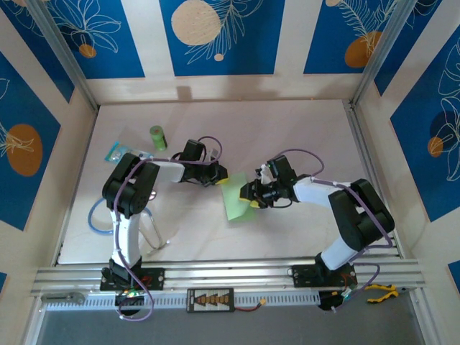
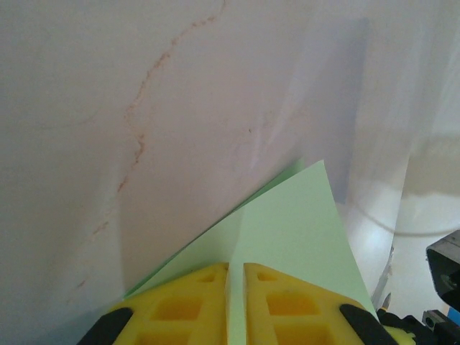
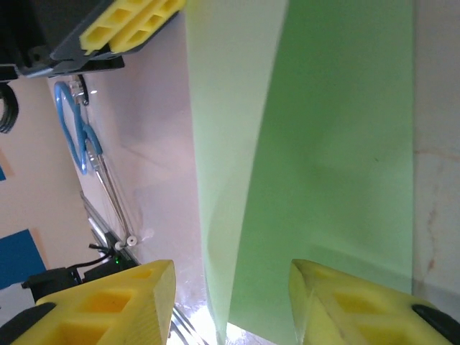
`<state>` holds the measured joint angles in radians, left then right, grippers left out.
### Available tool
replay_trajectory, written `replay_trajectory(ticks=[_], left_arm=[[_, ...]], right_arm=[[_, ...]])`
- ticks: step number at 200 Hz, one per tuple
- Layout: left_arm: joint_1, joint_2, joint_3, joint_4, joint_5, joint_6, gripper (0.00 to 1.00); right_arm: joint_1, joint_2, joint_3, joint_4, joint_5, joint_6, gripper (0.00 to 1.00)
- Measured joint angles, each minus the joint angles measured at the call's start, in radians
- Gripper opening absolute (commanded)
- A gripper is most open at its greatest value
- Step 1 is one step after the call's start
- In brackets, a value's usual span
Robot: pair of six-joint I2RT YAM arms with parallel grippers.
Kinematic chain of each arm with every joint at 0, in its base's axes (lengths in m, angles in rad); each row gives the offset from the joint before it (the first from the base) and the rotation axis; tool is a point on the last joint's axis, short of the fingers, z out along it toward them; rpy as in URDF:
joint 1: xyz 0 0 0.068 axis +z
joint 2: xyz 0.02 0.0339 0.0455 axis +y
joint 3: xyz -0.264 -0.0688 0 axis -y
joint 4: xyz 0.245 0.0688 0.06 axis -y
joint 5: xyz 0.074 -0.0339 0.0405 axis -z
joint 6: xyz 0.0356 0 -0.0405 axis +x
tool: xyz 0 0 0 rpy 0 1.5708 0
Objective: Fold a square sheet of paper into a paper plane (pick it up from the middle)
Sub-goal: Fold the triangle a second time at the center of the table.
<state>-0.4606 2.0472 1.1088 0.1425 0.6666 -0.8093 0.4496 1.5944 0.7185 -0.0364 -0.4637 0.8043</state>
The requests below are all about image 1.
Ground black power distribution board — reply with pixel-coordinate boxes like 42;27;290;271
186;287;235;313

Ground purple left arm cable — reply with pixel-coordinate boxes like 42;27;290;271
113;135;224;323

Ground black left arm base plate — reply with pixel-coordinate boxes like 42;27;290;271
99;267;166;291

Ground aluminium mounting rail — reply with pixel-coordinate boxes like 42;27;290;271
30;257;427;298

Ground aluminium table side rail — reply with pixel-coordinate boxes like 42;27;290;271
343;100;404;258

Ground yellow and black pliers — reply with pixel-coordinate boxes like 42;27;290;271
365;283;414;303

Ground light blue snack packet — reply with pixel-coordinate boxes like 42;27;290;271
103;141;155;165

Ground blue tube ring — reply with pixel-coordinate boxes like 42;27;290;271
88;198;155;237

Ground aluminium frame post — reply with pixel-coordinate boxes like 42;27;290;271
350;0;431;109
24;0;101;112

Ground white slotted cable duct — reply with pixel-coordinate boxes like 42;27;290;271
45;290;321;311

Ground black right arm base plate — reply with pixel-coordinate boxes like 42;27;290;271
291;264;359;288

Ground grey metal bracket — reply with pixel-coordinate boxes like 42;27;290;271
40;291;86;305

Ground red-black wire yellow plug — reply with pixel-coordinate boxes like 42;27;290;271
233;299;270;312

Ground green drink can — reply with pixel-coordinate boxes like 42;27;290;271
149;124;169;152

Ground black connector box with lights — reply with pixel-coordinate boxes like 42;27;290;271
114;289;146;307
318;290;348;312

